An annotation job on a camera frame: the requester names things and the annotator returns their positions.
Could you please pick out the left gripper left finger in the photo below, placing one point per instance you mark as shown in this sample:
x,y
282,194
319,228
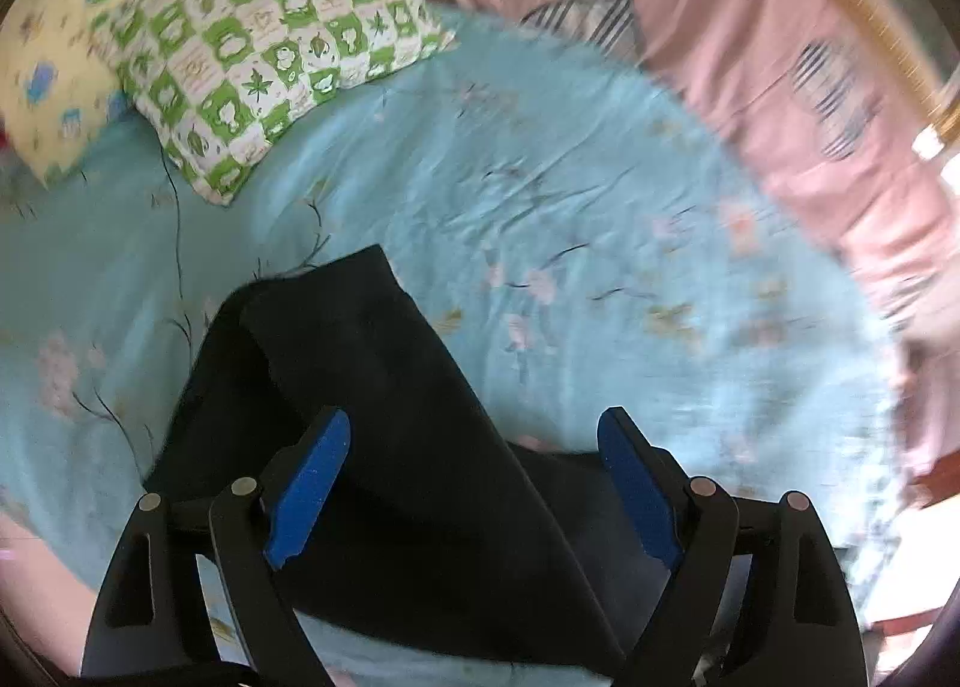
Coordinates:
x,y
150,625

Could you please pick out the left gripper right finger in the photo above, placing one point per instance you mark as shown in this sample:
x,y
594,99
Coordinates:
x,y
796,624

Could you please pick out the black pants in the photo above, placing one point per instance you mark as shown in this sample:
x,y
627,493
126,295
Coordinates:
x,y
438,533

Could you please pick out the teal floral bed sheet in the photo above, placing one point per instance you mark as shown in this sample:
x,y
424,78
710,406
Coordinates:
x,y
576,238

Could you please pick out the yellow cartoon pillow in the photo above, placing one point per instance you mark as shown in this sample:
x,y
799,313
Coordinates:
x,y
56,95

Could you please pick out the green checkered pillow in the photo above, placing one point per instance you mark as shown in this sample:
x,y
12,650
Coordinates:
x,y
277,49

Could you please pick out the pink heart pattern quilt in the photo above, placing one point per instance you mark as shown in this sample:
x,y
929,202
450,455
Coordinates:
x,y
811,106

